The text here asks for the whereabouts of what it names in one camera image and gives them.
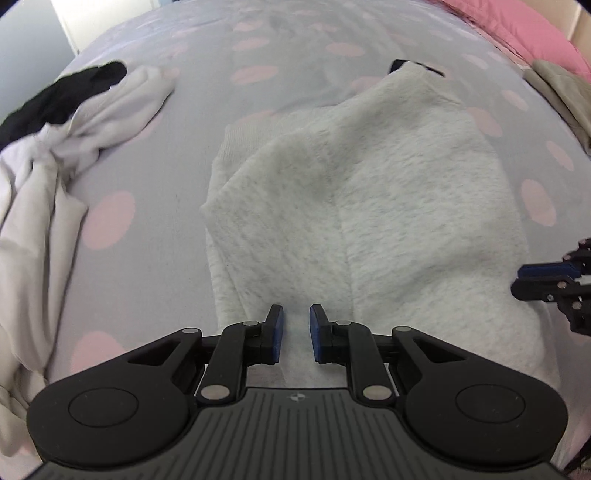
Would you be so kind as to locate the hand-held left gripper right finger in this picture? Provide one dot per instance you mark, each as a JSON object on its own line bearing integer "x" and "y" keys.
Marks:
{"x": 315, "y": 334}

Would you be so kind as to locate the pink pillow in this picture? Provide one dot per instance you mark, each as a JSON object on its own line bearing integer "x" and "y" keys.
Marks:
{"x": 517, "y": 27}

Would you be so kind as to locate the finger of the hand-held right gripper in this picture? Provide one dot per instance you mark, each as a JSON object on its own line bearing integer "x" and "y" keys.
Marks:
{"x": 545, "y": 270}
{"x": 540, "y": 288}

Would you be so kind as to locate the grey bed with pink dots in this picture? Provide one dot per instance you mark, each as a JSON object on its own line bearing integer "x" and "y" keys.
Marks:
{"x": 152, "y": 277}

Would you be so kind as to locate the olive cloth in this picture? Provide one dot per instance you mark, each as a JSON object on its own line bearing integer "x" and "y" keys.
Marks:
{"x": 568, "y": 92}

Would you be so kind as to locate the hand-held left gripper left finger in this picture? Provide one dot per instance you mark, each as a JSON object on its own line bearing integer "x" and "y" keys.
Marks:
{"x": 277, "y": 334}

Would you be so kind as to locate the black garment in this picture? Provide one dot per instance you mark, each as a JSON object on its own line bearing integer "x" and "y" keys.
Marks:
{"x": 60, "y": 101}

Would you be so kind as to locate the white garment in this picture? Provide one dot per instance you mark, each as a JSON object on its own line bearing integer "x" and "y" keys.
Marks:
{"x": 46, "y": 221}

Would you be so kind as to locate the grey printed sweatshirt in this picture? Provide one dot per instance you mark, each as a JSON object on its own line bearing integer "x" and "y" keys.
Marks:
{"x": 392, "y": 207}

